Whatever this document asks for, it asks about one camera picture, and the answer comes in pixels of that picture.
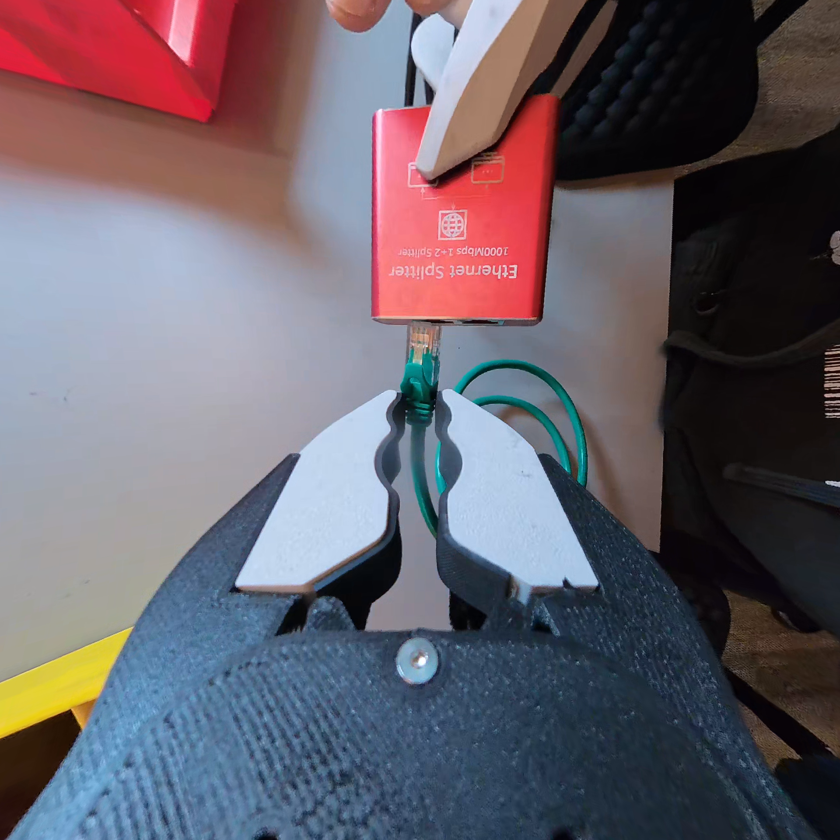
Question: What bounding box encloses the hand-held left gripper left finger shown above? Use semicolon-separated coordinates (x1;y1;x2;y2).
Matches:
233;389;404;627

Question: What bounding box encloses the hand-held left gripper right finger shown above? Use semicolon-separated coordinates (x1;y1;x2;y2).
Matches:
435;388;600;627

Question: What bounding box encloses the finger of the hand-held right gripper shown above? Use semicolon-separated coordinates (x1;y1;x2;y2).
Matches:
545;0;619;99
410;0;581;185

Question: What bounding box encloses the black cable with clear plug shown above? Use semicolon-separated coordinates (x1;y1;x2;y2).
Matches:
403;0;437;109

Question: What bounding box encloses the green ethernet cable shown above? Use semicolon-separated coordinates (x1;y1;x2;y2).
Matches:
400;320;587;539

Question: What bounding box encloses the red ethernet splitter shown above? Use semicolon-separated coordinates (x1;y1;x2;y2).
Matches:
371;94;560;327

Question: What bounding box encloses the yellow plastic bin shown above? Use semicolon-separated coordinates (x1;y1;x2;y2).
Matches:
0;626;135;739

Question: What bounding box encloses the person's right hand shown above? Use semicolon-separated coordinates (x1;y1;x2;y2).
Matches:
326;0;448;34

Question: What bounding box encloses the black mesh chair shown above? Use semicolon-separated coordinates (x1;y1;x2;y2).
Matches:
525;0;760;189

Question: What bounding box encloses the black bag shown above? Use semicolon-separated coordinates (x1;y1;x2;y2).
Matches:
659;177;840;634

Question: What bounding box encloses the red box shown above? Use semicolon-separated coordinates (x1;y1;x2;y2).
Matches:
0;0;238;123

